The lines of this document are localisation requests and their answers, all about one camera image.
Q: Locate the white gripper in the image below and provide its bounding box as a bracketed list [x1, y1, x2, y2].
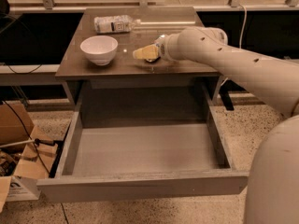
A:
[133, 34, 181, 61]

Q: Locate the brown cardboard box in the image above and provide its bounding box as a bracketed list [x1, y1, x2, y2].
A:
[0, 105, 58, 212]

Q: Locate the white stick with black tip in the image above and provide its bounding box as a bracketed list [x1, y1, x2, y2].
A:
[0, 138, 55, 148]

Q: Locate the white hanging cable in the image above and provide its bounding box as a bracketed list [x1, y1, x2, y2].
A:
[220, 4, 248, 88]

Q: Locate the open grey top drawer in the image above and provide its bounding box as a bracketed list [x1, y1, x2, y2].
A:
[37, 82, 249, 203]

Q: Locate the black cable on floor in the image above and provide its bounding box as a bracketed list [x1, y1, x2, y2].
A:
[1, 99, 70, 224]

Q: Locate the clear plastic water bottle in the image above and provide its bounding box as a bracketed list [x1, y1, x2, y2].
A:
[93, 15, 141, 34]

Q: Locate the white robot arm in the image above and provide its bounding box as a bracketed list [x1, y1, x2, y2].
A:
[133, 27, 299, 224]

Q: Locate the white ceramic bowl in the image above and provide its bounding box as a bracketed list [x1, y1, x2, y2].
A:
[80, 35, 118, 66]

